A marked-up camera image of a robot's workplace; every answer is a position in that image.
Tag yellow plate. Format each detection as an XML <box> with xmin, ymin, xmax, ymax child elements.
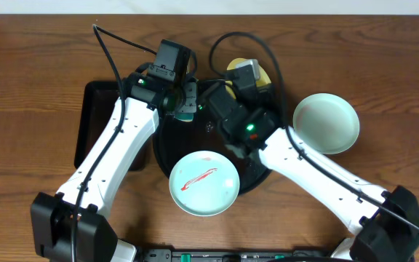
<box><xmin>226</xmin><ymin>58</ymin><xmax>271</xmax><ymax>99</ymax></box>

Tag green scouring sponge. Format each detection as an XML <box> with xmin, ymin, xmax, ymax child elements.
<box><xmin>174</xmin><ymin>113</ymin><xmax>193</xmax><ymax>122</ymax></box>

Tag light blue plate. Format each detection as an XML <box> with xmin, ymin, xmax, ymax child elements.
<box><xmin>169</xmin><ymin>151</ymin><xmax>240</xmax><ymax>217</ymax></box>
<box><xmin>292</xmin><ymin>93</ymin><xmax>360</xmax><ymax>154</ymax></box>

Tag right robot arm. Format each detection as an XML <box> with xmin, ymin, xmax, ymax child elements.
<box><xmin>203</xmin><ymin>60</ymin><xmax>419</xmax><ymax>262</ymax></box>

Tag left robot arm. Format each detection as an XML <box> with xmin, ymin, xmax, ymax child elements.
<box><xmin>31</xmin><ymin>40</ymin><xmax>197</xmax><ymax>261</ymax></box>

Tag round black tray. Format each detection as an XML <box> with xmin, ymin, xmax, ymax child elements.
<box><xmin>152</xmin><ymin>78</ymin><xmax>282</xmax><ymax>196</ymax></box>

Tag rectangular black tray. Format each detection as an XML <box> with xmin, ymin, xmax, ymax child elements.
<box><xmin>73</xmin><ymin>80</ymin><xmax>148</xmax><ymax>172</ymax></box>

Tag light blue plate front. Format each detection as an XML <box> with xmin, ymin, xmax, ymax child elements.
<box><xmin>169</xmin><ymin>151</ymin><xmax>240</xmax><ymax>217</ymax></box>

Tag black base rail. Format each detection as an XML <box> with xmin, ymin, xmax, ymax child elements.
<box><xmin>134</xmin><ymin>249</ymin><xmax>330</xmax><ymax>262</ymax></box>

